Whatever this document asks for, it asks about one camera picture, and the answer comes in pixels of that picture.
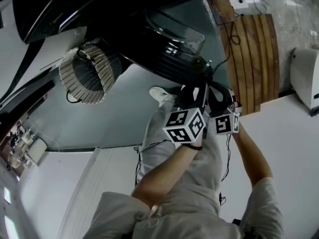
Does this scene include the white workshop equipment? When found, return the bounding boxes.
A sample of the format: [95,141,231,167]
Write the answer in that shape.
[7,125,48,170]

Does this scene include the person's light trousers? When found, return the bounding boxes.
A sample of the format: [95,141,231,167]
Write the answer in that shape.
[136,93,223,191]

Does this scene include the white wicker laundry basket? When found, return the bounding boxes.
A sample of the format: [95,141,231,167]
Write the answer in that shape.
[58,42,125,106]

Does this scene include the wooden slat board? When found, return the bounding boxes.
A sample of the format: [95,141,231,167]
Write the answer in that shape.
[219,13,280,116]

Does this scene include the person's left forearm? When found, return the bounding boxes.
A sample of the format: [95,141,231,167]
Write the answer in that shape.
[131,143,204,209]

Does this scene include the dark beaded bracelet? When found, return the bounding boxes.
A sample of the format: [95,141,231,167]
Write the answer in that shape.
[179,143,204,153]

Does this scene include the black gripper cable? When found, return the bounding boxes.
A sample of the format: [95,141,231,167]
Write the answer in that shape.
[218,133,233,207]

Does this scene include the person's right forearm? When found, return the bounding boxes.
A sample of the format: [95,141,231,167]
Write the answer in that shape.
[230,122,274,188]

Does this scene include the person's white shirt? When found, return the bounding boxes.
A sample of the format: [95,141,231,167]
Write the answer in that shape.
[83,177,285,239]

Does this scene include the person's left white shoe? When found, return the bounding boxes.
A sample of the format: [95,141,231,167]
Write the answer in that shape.
[149,86,172,107]

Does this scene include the white power strip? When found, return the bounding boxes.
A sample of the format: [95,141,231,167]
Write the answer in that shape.
[230,0,250,9]

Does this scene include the rough wooden plank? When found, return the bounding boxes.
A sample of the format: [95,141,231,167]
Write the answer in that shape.
[205,0,236,26]

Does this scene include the white rounded robot base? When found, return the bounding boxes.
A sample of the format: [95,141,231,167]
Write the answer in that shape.
[289,47,319,117]

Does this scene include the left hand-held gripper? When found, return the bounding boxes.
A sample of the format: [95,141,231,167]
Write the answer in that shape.
[162,82,209,144]

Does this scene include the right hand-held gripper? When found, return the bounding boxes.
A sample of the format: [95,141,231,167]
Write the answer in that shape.
[208,81,241,136]

